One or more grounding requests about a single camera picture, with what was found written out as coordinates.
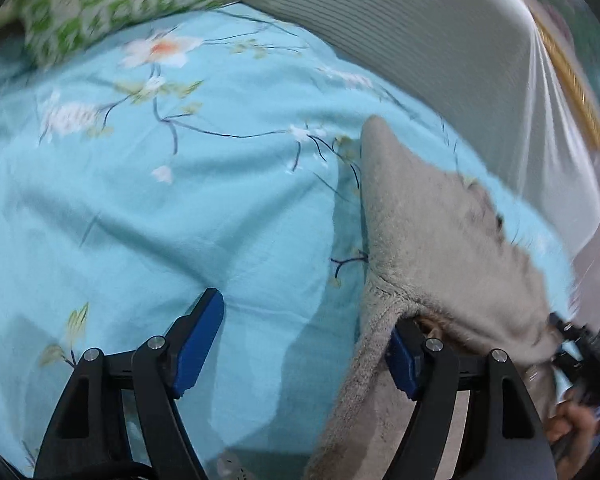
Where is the beige knitted sweater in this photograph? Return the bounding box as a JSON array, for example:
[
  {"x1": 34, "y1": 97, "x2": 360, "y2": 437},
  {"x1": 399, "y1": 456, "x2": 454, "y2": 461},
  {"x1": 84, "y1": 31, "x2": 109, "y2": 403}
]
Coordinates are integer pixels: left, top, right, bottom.
[{"x1": 306, "y1": 116, "x2": 558, "y2": 479}]

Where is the person's right hand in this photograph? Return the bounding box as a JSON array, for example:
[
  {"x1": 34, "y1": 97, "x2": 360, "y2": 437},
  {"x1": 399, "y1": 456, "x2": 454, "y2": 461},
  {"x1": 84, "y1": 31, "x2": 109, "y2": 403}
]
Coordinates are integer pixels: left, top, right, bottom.
[{"x1": 545, "y1": 398, "x2": 597, "y2": 456}]

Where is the light blue floral bedsheet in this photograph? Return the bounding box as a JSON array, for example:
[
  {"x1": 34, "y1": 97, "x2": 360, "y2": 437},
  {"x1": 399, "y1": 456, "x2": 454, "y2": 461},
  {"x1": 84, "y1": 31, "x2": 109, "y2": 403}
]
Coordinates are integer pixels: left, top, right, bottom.
[{"x1": 0, "y1": 4, "x2": 573, "y2": 479}]

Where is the gold framed landscape painting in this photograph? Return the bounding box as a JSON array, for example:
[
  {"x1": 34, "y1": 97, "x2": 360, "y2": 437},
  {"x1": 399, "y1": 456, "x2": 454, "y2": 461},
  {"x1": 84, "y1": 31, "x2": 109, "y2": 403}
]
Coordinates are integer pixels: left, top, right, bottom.
[{"x1": 524, "y1": 0, "x2": 600, "y2": 151}]

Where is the grey ribbed headboard cover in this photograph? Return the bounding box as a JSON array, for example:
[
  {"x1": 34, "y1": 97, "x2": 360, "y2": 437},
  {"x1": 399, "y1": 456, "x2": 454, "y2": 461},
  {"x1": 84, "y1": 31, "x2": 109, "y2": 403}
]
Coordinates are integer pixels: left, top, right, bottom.
[{"x1": 242, "y1": 0, "x2": 600, "y2": 254}]

